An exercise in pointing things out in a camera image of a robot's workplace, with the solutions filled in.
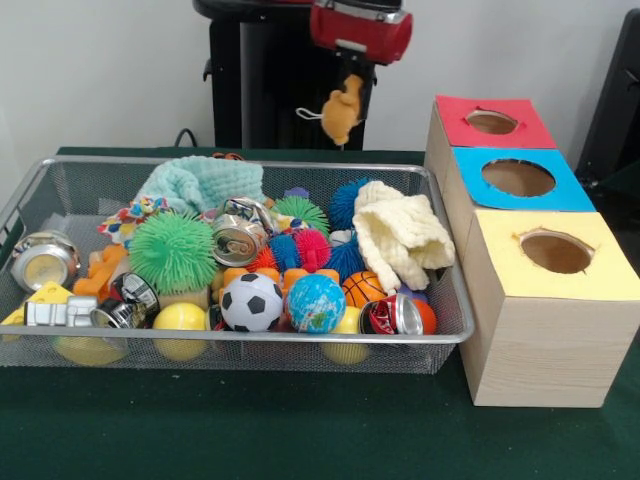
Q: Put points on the mint green cloth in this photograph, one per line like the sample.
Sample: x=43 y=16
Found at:
x=200 y=180

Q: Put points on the yellow ball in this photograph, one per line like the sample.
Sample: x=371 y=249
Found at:
x=180 y=317

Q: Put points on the crushed silver can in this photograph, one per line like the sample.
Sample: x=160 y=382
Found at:
x=237 y=240

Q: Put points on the soccer ball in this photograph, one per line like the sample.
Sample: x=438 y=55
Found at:
x=251 y=302

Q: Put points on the cream knitted cloth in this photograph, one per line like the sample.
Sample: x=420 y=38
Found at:
x=400 y=235

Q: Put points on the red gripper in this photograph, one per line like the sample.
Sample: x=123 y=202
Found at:
x=360 y=35

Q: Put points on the wooden box with three holes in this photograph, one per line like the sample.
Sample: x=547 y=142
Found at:
x=550 y=350

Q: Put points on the large green spiky ball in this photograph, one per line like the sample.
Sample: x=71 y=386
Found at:
x=172 y=250

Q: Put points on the black panel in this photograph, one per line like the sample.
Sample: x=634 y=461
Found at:
x=615 y=100

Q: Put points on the yellow cheese wedge toy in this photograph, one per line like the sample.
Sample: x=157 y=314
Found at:
x=50 y=292

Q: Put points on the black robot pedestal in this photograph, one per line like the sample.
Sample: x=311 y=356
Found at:
x=280 y=90

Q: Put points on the small basketball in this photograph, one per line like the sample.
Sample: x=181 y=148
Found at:
x=362 y=289

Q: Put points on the dark green table cloth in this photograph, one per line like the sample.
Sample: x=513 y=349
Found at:
x=625 y=182
x=300 y=430

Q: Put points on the globe print ball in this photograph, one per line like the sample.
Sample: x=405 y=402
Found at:
x=316 y=304

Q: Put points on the crushed red can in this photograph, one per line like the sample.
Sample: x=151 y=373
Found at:
x=390 y=315

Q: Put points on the tan plush toy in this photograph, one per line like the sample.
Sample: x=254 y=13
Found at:
x=340 y=117

